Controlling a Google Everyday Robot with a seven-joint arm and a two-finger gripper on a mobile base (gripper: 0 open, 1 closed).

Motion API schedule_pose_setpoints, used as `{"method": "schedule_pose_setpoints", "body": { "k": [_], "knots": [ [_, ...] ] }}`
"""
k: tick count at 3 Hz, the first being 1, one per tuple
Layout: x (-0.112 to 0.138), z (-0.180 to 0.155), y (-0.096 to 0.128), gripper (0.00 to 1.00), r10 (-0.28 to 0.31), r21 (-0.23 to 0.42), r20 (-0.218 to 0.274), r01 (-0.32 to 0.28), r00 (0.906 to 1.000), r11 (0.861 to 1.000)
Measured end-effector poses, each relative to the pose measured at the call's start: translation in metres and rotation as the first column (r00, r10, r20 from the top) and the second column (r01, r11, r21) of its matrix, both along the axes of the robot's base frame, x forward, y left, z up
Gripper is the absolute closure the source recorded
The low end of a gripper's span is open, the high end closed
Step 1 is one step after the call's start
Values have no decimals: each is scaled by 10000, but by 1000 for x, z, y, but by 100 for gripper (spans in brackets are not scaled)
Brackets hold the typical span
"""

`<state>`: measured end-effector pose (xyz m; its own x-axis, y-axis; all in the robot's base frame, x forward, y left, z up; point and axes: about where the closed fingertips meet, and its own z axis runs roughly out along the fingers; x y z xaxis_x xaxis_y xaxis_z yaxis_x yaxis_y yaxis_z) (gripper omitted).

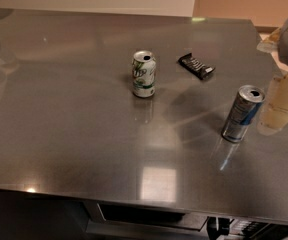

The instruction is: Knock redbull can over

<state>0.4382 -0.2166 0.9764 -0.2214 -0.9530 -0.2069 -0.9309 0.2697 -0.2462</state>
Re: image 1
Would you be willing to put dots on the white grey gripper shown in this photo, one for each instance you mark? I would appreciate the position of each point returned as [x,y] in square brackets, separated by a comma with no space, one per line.
[274,113]

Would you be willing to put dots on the silver blue redbull can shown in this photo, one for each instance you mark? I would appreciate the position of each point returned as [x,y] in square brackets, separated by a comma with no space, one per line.
[247,102]

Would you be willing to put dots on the green white soda can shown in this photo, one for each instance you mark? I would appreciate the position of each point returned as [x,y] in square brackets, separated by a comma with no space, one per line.
[143,71]

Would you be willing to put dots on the black candy bar wrapper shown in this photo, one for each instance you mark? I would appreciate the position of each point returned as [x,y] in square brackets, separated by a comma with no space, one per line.
[194,66]

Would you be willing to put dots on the grey drawer under table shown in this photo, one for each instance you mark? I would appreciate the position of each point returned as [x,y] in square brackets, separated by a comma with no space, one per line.
[133,220]

